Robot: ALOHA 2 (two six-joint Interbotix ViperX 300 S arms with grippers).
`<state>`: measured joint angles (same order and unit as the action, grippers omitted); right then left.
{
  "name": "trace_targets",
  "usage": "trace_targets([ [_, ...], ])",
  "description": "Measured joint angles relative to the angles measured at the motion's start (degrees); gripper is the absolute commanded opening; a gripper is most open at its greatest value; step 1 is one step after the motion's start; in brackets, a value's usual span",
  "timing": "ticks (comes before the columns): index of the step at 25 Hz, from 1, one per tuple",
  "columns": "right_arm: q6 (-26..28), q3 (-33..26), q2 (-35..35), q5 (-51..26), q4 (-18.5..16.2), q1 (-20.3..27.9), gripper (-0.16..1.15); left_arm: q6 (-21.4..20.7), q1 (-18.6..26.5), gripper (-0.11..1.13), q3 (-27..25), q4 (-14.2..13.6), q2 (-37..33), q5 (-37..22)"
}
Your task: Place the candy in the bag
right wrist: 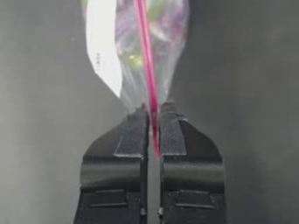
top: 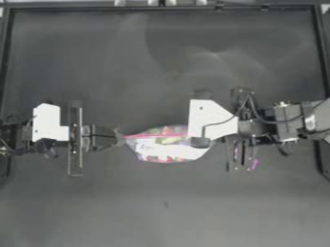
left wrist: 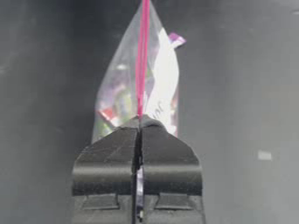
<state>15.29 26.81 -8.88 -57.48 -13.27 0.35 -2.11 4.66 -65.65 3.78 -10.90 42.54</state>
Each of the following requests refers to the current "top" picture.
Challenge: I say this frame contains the clear bag with pink zip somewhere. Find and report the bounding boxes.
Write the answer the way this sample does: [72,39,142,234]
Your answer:
[123,124,217,164]

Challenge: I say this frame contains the purple candy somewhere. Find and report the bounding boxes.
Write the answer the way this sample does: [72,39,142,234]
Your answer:
[233,145,261,171]

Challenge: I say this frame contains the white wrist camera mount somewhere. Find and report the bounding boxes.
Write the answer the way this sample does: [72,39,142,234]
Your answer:
[32,102,71,143]
[187,99,239,143]

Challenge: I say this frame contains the black camera cable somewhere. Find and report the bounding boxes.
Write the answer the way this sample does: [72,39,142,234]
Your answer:
[201,95,251,139]

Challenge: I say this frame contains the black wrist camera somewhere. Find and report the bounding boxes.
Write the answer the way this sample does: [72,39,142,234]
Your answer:
[190,136,213,150]

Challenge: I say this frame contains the black table frame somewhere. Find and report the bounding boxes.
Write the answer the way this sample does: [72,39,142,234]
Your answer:
[0,1,330,143]

